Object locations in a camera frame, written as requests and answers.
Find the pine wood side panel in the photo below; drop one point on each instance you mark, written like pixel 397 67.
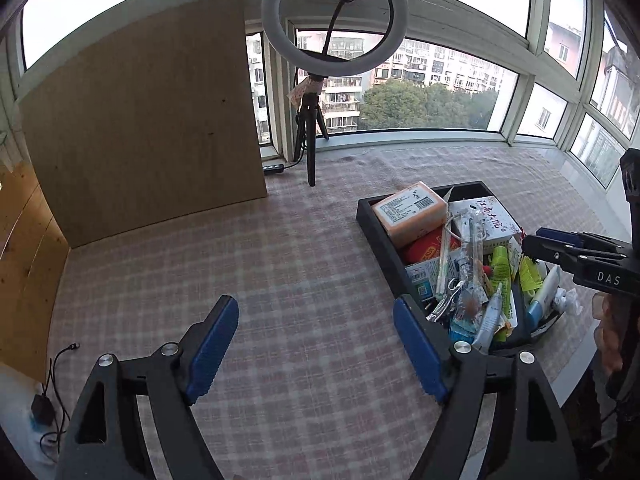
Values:
pixel 33 255

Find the white carton box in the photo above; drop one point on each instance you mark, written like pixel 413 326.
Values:
pixel 496 225

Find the grey squeezed tube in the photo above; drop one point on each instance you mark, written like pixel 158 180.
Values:
pixel 490 321

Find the red packet in tray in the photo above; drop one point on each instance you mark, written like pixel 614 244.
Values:
pixel 425 248

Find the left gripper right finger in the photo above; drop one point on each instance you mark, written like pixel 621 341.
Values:
pixel 528 437

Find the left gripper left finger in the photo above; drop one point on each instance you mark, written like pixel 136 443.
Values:
pixel 105 438

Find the black power adapter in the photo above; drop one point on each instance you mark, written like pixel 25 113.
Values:
pixel 42 409

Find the orange soap box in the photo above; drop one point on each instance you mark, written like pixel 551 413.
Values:
pixel 411 213

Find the wooden backboard panel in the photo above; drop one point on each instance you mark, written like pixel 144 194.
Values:
pixel 151 123

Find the green tube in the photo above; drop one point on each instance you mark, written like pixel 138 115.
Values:
pixel 501 276

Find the chopsticks pair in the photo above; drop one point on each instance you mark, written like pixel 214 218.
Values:
pixel 443 260

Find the white blue lotion tube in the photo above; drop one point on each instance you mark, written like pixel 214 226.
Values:
pixel 540 306

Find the person's right hand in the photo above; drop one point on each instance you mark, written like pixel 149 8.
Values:
pixel 607 334

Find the plastic metal spoon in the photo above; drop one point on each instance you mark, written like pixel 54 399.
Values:
pixel 469 303

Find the checkered pink tablecloth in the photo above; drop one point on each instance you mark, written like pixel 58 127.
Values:
pixel 316 384

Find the clear plastic bag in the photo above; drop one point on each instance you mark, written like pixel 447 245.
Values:
pixel 567 301

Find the metal bottle opener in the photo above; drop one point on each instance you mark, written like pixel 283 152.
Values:
pixel 443 306

